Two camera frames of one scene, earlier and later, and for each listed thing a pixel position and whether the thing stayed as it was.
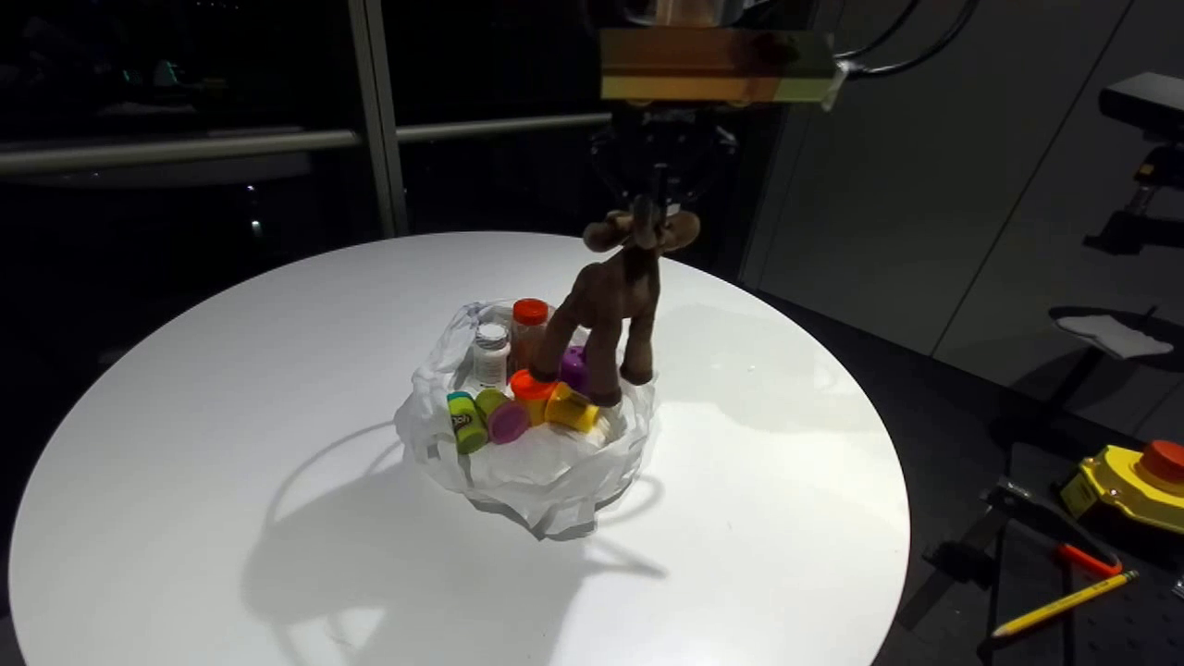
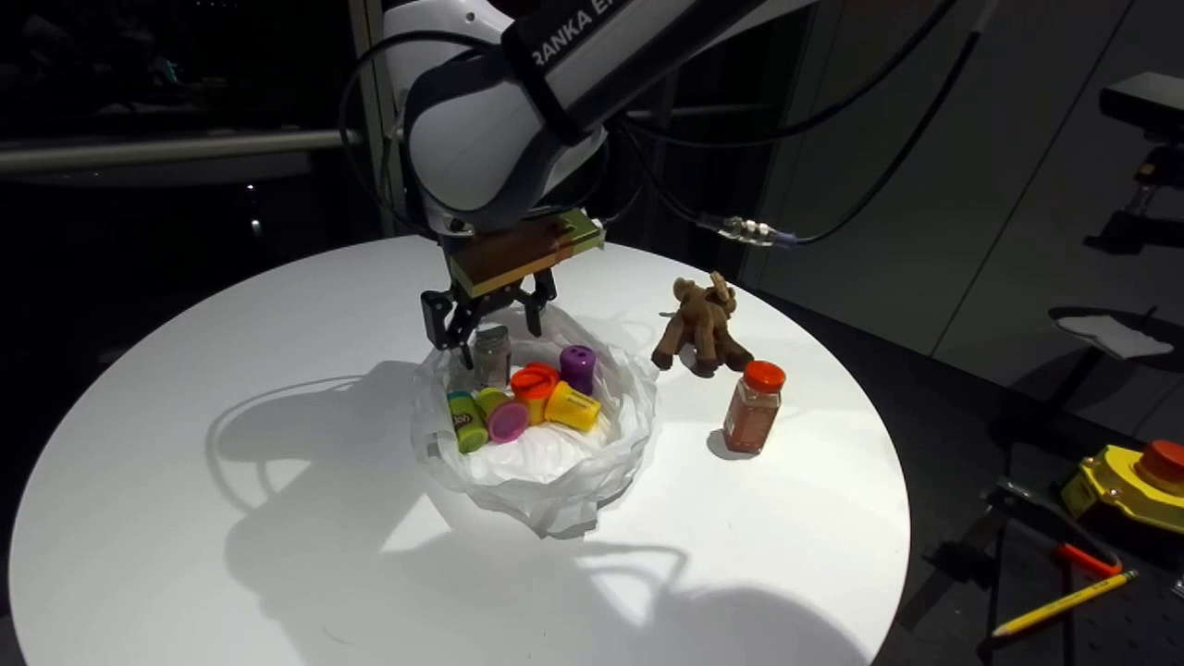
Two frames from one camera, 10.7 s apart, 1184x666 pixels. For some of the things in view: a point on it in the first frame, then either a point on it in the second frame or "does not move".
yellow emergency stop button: (1147, 482) does not move
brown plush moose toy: (618, 293) → (698, 335)
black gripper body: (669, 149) → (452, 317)
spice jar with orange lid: (532, 335) → (750, 412)
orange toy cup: (527, 387) does not move
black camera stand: (1151, 215) does not move
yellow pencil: (1064, 603) does not move
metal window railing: (95, 151) does not move
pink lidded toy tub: (508, 424) does not move
